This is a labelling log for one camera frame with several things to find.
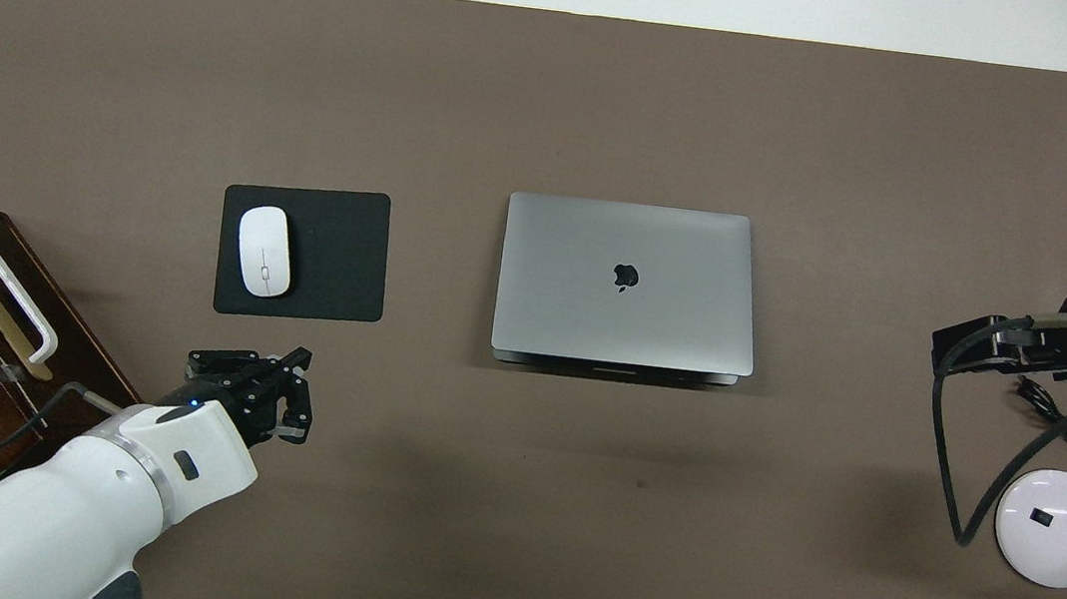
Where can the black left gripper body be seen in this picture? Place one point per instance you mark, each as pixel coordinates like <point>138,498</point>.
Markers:
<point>241,402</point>

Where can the silver grey laptop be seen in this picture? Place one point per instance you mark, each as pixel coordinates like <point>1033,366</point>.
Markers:
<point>631,281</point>

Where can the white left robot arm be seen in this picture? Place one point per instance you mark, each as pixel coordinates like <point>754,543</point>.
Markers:
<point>48,505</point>

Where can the white computer mouse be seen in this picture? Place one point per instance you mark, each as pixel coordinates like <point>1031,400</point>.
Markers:
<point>265,251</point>

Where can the black mouse pad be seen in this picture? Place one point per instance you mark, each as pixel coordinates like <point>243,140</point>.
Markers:
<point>337,257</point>

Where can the brown table mat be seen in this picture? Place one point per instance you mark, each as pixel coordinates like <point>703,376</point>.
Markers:
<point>556,101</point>

